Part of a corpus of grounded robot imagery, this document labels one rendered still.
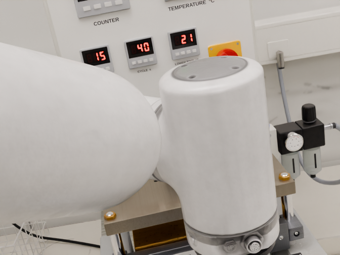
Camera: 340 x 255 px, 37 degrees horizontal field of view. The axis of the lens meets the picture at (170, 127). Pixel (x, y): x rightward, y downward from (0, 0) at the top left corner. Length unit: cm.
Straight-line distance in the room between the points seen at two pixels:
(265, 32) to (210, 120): 85
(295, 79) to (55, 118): 111
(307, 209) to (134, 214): 62
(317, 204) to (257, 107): 88
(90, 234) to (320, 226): 58
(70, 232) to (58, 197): 115
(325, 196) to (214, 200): 89
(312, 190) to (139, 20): 68
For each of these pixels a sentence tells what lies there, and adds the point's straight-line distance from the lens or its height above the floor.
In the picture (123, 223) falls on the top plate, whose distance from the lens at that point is 70.
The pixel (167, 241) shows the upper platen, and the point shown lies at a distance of 73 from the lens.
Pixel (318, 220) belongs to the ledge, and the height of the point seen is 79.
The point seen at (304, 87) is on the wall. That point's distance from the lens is 133.
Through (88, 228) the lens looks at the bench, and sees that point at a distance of 139.
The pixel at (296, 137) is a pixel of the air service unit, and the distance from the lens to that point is 92.
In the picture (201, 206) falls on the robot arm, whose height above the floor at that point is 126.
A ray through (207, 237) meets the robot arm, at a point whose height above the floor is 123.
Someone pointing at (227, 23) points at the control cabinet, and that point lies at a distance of 85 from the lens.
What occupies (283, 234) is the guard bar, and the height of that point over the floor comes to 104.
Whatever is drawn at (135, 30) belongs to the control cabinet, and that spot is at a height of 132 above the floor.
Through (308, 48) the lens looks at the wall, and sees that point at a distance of 125.
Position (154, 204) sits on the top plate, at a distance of 72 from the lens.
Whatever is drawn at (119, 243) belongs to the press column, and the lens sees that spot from 73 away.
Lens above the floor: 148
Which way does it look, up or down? 23 degrees down
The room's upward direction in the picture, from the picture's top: 10 degrees counter-clockwise
